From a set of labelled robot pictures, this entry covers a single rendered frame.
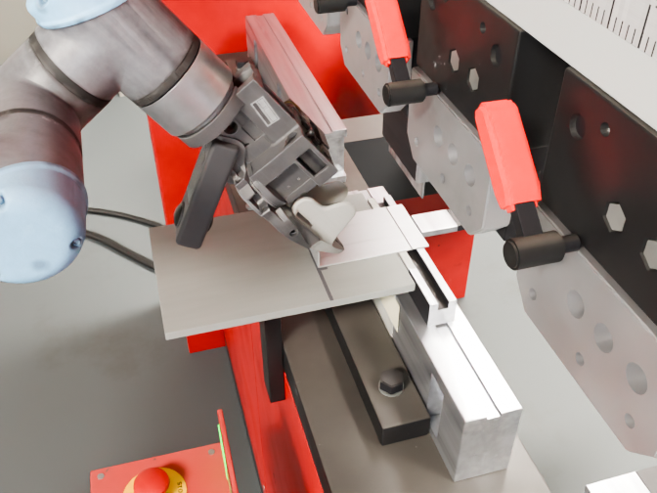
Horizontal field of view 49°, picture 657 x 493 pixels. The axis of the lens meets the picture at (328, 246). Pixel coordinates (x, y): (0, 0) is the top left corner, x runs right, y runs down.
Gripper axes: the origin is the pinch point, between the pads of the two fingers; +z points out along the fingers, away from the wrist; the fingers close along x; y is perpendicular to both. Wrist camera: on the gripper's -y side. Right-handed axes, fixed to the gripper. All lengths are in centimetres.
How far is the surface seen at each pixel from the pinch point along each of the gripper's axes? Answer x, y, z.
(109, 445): 62, -99, 55
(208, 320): -3.5, -13.0, -4.3
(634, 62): -28.2, 26.7, -19.3
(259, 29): 78, -4, 7
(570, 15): -22.5, 26.4, -19.7
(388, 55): -6.7, 17.0, -16.2
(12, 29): 265, -114, 5
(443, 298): -4.2, 5.6, 11.4
